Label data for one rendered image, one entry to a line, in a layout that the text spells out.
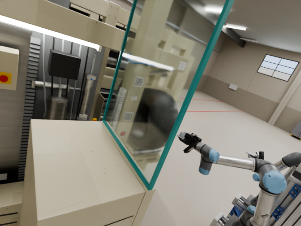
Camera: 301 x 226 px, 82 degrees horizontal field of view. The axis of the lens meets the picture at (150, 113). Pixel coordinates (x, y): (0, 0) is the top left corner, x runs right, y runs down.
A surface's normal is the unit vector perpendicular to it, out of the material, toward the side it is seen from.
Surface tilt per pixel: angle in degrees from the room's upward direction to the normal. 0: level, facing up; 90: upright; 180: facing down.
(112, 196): 0
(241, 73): 90
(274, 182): 82
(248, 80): 90
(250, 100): 90
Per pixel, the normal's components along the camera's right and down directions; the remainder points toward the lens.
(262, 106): -0.70, 0.01
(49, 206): 0.32, -0.89
